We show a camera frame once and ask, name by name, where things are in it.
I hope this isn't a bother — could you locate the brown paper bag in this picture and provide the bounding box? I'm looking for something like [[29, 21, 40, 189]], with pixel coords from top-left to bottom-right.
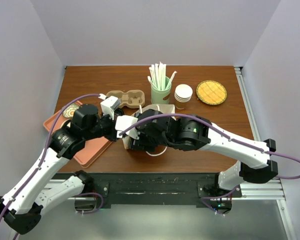
[[122, 104, 175, 157]]

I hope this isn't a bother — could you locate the stack of paper cups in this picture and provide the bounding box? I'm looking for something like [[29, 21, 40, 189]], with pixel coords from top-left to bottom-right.
[[174, 84, 193, 110]]

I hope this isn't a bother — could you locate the cardboard cup carrier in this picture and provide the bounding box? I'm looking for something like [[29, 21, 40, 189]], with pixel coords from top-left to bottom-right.
[[106, 89, 146, 109]]

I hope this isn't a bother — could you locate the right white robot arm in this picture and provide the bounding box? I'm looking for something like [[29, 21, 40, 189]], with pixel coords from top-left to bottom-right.
[[123, 109, 278, 197]]

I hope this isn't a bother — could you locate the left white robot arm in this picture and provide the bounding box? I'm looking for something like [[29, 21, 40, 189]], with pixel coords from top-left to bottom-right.
[[0, 104, 117, 235]]

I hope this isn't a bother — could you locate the small floral dish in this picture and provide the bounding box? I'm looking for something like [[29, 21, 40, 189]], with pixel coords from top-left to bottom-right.
[[62, 103, 80, 119]]

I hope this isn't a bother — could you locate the pink plastic tray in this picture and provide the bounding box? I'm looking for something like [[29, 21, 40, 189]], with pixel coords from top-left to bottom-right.
[[43, 111, 112, 168]]

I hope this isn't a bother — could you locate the stack of black lids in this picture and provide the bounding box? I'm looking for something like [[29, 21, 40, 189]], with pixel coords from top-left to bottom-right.
[[114, 108, 125, 116]]

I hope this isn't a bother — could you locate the green straw holder cup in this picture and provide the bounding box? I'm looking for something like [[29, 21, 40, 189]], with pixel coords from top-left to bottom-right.
[[150, 80, 172, 105]]

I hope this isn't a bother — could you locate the wrapped straws bundle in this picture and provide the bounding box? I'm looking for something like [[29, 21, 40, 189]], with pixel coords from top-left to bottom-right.
[[147, 62, 177, 91]]

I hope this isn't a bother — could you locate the yellow woven coaster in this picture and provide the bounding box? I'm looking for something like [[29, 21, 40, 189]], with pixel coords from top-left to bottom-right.
[[196, 80, 227, 106]]

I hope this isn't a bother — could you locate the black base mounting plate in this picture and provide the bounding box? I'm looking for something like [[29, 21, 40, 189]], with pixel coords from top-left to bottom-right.
[[54, 171, 241, 210]]

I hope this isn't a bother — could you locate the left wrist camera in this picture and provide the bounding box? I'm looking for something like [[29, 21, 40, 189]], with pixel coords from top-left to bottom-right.
[[100, 96, 121, 120]]

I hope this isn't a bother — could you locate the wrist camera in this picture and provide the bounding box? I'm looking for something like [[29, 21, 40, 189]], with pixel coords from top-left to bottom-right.
[[115, 115, 139, 140], [100, 96, 121, 120]]

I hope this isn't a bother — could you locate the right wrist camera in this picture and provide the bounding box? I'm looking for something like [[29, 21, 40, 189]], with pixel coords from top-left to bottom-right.
[[115, 115, 139, 140]]

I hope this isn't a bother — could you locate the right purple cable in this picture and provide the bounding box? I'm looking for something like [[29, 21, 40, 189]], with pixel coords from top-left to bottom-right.
[[117, 113, 300, 216]]

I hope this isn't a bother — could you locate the purple cable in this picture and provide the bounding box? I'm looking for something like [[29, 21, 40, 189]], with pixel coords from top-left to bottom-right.
[[0, 93, 106, 240], [117, 113, 300, 216]]

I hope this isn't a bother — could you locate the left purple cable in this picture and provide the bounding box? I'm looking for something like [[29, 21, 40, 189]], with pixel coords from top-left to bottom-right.
[[0, 93, 106, 240]]

